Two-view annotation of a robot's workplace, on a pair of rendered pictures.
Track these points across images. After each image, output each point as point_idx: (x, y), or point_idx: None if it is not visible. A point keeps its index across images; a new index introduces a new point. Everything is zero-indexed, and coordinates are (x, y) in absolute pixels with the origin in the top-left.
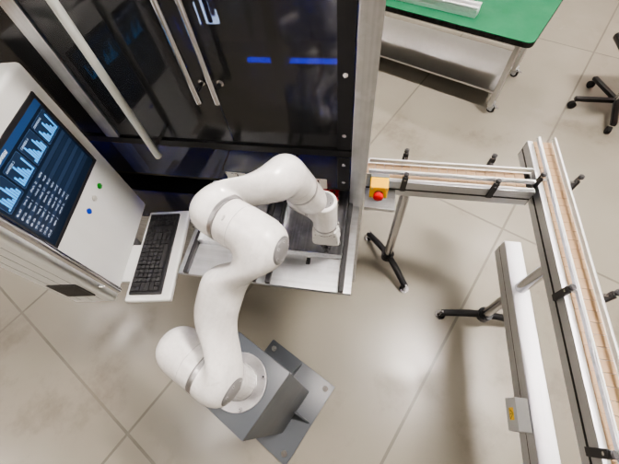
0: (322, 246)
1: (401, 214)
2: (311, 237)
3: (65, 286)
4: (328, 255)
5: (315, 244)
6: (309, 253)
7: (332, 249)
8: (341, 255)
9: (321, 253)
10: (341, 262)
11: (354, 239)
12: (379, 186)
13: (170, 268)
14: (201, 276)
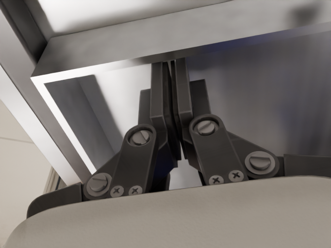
0: (210, 136)
1: (53, 170)
2: (298, 117)
3: None
4: (145, 40)
5: (268, 83)
6: (316, 5)
7: (147, 86)
8: (31, 77)
9: (213, 38)
10: (33, 10)
11: (56, 159)
12: None
13: None
14: None
